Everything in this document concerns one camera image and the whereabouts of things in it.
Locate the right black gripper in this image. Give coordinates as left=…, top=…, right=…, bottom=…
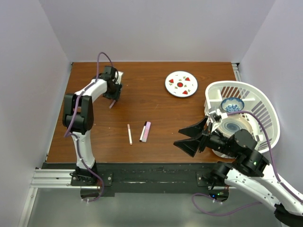
left=173, top=115, right=238, bottom=157

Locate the pink pen red tip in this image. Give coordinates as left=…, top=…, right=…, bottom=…
left=109, top=100, right=116, bottom=109

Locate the white pen peach tip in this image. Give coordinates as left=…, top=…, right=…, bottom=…
left=127, top=124, right=133, bottom=145

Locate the pink highlighter pen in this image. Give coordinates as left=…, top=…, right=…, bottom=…
left=142, top=122, right=151, bottom=142

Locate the white pen black tip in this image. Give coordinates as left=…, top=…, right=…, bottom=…
left=139, top=126, right=146, bottom=142

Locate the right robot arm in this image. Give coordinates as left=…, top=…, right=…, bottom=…
left=173, top=117, right=303, bottom=227

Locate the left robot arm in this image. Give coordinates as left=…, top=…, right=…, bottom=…
left=62, top=66, right=123, bottom=185

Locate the beige plate in rack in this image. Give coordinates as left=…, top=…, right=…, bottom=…
left=217, top=115, right=252, bottom=138

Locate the blue white bowl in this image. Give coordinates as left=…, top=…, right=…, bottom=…
left=221, top=97, right=245, bottom=113

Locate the white strawberry pattern plate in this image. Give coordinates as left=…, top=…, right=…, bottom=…
left=165, top=71, right=198, bottom=98

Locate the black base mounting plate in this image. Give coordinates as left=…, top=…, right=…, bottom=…
left=70, top=163, right=225, bottom=199

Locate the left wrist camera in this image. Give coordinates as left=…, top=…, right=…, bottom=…
left=116, top=71, right=124, bottom=84

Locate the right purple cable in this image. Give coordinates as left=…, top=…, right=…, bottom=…
left=191, top=110, right=303, bottom=217

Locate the aluminium frame rail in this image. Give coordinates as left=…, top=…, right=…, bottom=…
left=232, top=62, right=242, bottom=82

